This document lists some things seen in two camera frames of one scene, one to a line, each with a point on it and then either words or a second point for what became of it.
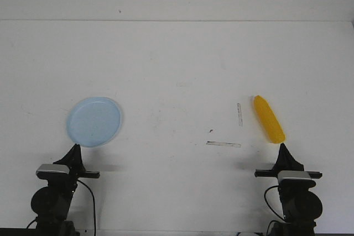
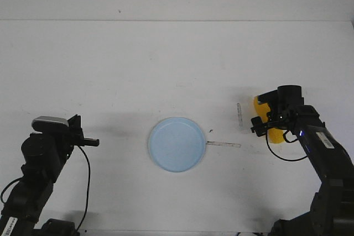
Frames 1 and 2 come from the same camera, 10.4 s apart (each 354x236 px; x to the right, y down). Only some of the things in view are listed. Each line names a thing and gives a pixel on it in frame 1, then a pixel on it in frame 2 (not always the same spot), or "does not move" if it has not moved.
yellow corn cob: (269, 122) does not move
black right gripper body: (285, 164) to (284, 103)
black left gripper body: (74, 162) to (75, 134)
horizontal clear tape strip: (223, 143) does not move
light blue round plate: (93, 121) to (177, 145)
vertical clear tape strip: (240, 115) does not move
